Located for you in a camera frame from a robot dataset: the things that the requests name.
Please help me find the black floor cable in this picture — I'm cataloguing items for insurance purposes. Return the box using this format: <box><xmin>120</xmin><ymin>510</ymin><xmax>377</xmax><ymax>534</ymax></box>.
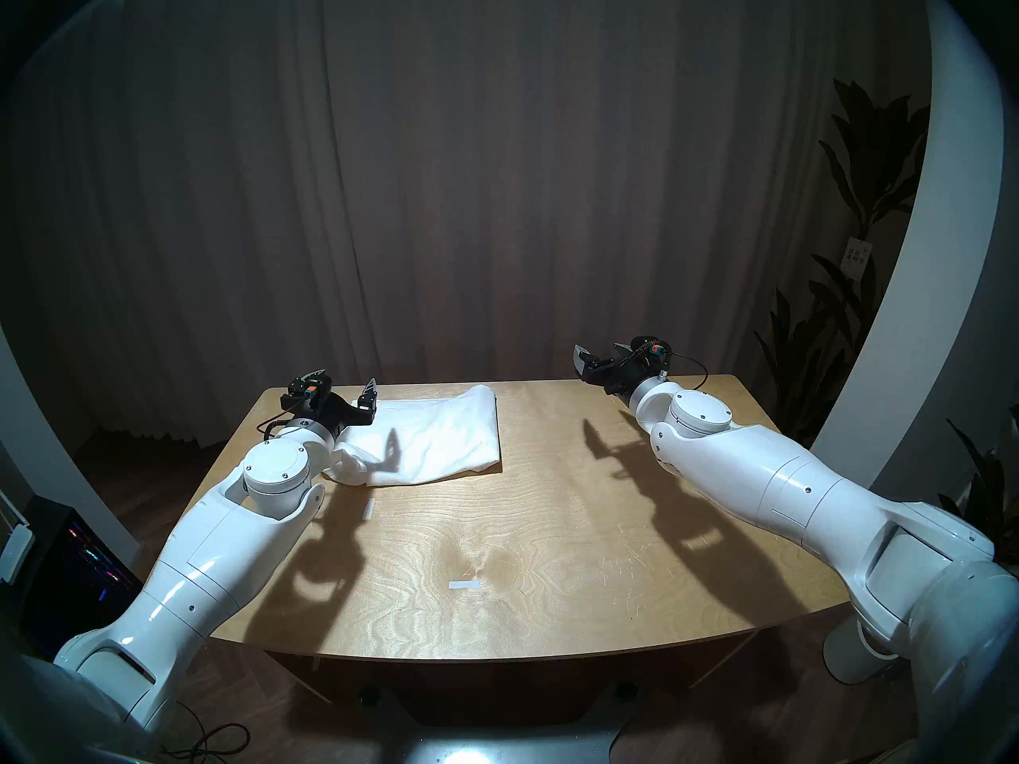
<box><xmin>159</xmin><ymin>703</ymin><xmax>252</xmax><ymax>759</ymax></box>

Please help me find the black computer tower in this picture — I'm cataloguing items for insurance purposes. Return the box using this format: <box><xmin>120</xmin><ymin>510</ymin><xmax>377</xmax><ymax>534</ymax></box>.
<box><xmin>16</xmin><ymin>496</ymin><xmax>144</xmax><ymax>660</ymax></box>

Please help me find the brown pleated curtain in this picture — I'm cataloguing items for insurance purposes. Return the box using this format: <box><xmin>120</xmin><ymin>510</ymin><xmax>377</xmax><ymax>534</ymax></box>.
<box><xmin>0</xmin><ymin>0</ymin><xmax>932</xmax><ymax>445</ymax></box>

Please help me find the tall dark leafy plant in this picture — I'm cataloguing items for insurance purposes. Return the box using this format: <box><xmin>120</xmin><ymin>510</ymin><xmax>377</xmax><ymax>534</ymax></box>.
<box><xmin>752</xmin><ymin>78</ymin><xmax>932</xmax><ymax>453</ymax></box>

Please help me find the white wall box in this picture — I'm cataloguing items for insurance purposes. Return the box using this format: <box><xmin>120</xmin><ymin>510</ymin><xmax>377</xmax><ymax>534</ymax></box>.
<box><xmin>0</xmin><ymin>524</ymin><xmax>34</xmax><ymax>584</ymax></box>

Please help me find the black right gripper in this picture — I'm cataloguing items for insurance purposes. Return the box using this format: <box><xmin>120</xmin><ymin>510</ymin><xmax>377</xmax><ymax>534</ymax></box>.
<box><xmin>573</xmin><ymin>342</ymin><xmax>644</xmax><ymax>399</ymax></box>

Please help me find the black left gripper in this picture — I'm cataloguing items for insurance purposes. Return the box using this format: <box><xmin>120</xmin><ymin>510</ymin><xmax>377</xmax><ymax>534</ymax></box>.
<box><xmin>296</xmin><ymin>368</ymin><xmax>380</xmax><ymax>439</ymax></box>

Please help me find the grey table base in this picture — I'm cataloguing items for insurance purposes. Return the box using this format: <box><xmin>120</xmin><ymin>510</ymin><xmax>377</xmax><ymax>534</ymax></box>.
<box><xmin>358</xmin><ymin>679</ymin><xmax>646</xmax><ymax>764</ymax></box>

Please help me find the white round plant pot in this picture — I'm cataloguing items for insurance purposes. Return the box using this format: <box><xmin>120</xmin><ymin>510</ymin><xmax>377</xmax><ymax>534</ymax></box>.
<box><xmin>822</xmin><ymin>615</ymin><xmax>896</xmax><ymax>685</ymax></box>

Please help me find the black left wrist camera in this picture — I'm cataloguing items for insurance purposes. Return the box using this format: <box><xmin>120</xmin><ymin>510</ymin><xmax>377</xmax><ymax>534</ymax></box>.
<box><xmin>280</xmin><ymin>376</ymin><xmax>331</xmax><ymax>411</ymax></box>

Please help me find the small dark potted plant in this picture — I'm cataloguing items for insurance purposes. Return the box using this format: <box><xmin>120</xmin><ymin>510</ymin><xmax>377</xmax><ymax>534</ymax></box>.
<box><xmin>935</xmin><ymin>408</ymin><xmax>1019</xmax><ymax>568</ymax></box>

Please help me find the white shirt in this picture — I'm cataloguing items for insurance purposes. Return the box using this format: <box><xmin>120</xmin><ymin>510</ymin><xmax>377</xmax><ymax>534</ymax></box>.
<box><xmin>322</xmin><ymin>384</ymin><xmax>504</xmax><ymax>486</ymax></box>

